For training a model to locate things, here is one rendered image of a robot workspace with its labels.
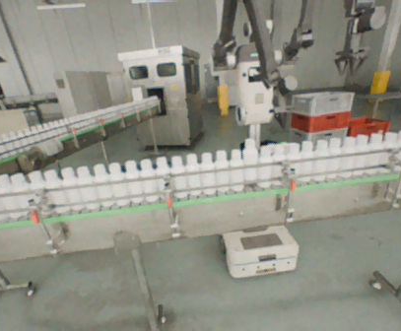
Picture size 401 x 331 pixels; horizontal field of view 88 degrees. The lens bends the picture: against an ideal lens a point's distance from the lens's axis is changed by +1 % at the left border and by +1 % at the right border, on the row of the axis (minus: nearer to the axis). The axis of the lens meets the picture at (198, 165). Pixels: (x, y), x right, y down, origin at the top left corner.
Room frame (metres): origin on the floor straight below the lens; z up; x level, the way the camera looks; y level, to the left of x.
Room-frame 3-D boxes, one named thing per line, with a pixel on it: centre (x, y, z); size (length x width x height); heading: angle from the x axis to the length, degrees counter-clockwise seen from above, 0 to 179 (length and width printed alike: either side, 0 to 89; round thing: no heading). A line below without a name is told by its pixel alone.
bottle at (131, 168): (0.74, 0.26, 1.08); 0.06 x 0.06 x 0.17
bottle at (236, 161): (0.76, -0.15, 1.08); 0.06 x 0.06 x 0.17
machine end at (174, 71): (5.23, 0.55, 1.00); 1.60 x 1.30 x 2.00; 166
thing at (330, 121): (2.82, -1.70, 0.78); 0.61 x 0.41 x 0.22; 100
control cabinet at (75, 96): (6.28, 3.28, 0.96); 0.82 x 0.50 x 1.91; 166
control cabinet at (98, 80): (7.15, 3.06, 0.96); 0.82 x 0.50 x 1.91; 166
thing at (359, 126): (2.96, -2.39, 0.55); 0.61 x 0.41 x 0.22; 97
